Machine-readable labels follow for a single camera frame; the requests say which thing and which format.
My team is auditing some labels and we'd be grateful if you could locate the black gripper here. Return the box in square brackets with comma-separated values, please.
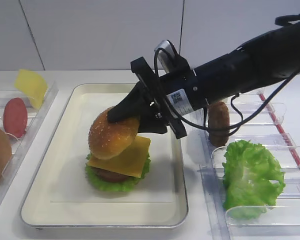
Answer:
[107, 56, 207, 139]

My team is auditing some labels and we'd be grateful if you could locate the sesame top bun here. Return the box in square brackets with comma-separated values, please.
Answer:
[88, 107, 140, 160]

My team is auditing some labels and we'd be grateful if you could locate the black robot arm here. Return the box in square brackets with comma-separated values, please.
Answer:
[107, 14, 300, 139]

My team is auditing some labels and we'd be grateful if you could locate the orange cheese slice on burger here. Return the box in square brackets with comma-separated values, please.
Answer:
[87, 136, 151, 178]

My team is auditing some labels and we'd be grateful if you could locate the green lettuce under burger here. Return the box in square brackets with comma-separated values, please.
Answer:
[84, 153, 151, 192]

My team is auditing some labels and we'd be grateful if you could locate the yellow cheese slice in rack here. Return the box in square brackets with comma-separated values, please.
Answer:
[14, 69, 48, 110]

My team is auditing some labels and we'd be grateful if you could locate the green lettuce leaf in rack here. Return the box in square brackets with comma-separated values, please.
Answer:
[222, 140, 286, 220]

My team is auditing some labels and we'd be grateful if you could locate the red tomato slice in rack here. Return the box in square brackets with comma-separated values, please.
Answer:
[3, 97, 28, 138]

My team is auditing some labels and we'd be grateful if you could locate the white parchment paper sheet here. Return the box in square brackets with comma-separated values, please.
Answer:
[51, 93, 174, 203]

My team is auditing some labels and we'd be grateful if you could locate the brown patty on burger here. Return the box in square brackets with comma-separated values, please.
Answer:
[92, 167, 129, 183]

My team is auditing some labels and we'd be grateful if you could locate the brown patty in rack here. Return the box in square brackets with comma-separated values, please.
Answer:
[208, 101, 230, 147]

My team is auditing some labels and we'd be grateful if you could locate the clear acrylic right rack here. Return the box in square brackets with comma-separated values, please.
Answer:
[185, 89, 300, 240]

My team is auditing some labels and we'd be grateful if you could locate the clear acrylic rack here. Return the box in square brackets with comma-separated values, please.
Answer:
[0, 82, 59, 205]
[185, 89, 300, 240]

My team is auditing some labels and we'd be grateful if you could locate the cream metal baking tray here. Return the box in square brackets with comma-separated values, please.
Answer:
[20, 83, 189, 229]

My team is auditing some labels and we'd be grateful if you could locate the clear acrylic left rack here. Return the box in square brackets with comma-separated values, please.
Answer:
[0, 82, 59, 205]

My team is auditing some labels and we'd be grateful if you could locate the black cable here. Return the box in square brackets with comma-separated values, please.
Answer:
[152, 53, 300, 137]

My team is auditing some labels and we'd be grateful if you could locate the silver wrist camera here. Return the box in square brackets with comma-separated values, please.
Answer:
[153, 39, 180, 76]

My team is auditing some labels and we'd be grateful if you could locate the red rail strip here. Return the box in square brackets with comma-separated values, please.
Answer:
[266, 106, 300, 171]

